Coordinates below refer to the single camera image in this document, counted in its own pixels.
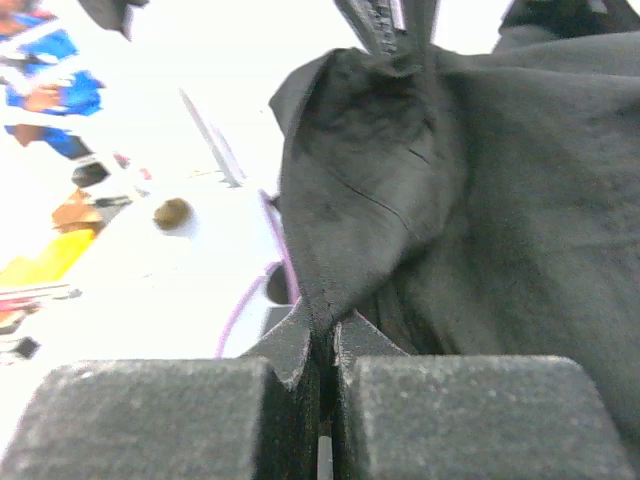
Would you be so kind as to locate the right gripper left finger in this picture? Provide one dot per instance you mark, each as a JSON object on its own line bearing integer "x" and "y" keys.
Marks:
{"x": 253, "y": 417}

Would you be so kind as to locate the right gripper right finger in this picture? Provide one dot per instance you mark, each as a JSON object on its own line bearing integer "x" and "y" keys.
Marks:
{"x": 465, "y": 417}

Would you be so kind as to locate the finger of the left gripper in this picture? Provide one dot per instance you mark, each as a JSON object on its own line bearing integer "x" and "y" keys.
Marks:
{"x": 387, "y": 27}

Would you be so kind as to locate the black shirt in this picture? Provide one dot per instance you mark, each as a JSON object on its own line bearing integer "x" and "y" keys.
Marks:
{"x": 489, "y": 203}

